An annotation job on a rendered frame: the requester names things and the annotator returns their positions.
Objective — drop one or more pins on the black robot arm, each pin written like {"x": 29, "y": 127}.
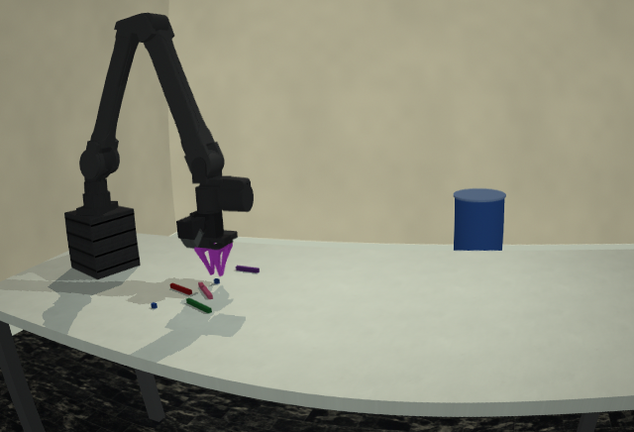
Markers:
{"x": 102, "y": 158}

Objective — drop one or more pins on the pink rod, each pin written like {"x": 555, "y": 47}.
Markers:
{"x": 205, "y": 290}

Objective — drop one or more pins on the purple rod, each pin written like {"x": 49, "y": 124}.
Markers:
{"x": 248, "y": 269}

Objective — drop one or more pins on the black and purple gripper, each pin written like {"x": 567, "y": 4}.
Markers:
{"x": 223, "y": 242}

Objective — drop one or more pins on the green rod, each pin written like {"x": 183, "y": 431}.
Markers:
{"x": 199, "y": 305}

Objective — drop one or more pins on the dark red rod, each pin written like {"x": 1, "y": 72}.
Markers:
{"x": 181, "y": 288}

